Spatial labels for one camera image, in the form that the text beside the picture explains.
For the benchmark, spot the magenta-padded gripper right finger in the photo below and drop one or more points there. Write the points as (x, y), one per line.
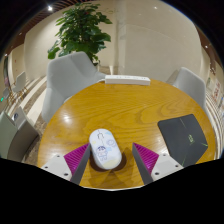
(148, 159)

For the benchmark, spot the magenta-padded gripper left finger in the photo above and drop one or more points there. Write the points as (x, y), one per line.
(76, 159)

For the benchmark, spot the white cartoon-print computer mouse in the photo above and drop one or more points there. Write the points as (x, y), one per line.
(105, 150)

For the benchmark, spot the black mouse pad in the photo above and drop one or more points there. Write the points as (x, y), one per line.
(182, 138)

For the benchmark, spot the grey armchair with dark side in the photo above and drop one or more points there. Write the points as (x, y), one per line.
(16, 136)

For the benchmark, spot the grey upholstered chair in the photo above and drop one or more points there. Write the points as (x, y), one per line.
(190, 86)
(66, 80)

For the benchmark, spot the white power strip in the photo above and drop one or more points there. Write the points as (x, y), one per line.
(127, 80)

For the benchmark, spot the small light grey chair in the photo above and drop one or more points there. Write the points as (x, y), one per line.
(20, 81)

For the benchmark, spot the large green potted plant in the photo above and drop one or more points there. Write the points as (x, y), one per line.
(81, 30)

